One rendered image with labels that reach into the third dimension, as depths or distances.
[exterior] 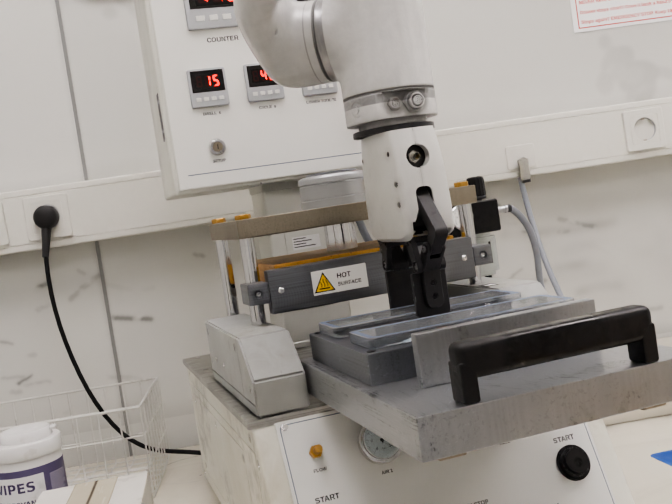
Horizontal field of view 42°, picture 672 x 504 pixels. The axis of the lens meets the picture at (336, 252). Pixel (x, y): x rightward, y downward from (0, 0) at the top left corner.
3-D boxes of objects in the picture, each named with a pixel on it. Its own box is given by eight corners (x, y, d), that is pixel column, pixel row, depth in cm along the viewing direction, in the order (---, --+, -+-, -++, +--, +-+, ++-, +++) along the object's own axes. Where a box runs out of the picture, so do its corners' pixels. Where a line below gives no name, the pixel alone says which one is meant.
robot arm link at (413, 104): (451, 81, 77) (456, 116, 77) (413, 98, 85) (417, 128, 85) (362, 91, 74) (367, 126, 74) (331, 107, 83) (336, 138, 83)
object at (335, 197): (212, 295, 112) (196, 195, 111) (432, 257, 121) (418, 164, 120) (250, 308, 89) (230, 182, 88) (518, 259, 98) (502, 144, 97)
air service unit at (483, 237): (419, 293, 121) (404, 187, 120) (512, 275, 125) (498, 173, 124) (434, 295, 116) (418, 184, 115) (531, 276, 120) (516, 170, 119)
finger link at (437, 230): (448, 197, 72) (448, 259, 74) (411, 172, 79) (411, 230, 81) (435, 199, 72) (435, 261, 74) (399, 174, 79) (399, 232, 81)
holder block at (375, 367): (312, 359, 82) (308, 332, 82) (502, 321, 88) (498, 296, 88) (371, 387, 66) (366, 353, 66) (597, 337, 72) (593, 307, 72)
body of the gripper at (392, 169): (452, 105, 76) (470, 232, 77) (408, 121, 86) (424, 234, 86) (372, 115, 74) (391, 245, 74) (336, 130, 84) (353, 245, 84)
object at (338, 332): (338, 353, 76) (334, 328, 75) (320, 346, 81) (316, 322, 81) (526, 315, 81) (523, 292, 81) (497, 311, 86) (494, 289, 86)
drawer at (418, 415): (303, 398, 83) (291, 318, 83) (507, 354, 90) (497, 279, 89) (424, 476, 55) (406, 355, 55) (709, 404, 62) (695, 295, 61)
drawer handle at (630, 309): (452, 400, 58) (443, 341, 58) (642, 357, 62) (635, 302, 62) (465, 406, 56) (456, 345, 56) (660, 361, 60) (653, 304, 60)
